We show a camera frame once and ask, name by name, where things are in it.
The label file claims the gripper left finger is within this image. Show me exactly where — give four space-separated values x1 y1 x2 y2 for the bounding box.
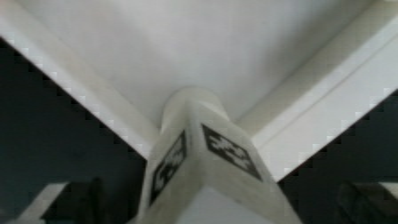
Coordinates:
11 182 68 224

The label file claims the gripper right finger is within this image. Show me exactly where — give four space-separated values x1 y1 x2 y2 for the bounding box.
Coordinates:
336 182 398 224

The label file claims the white table leg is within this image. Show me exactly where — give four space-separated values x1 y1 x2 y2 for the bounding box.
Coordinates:
136 87 303 224

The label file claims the white square table top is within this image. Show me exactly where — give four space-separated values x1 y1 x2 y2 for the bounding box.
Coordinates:
0 0 398 177

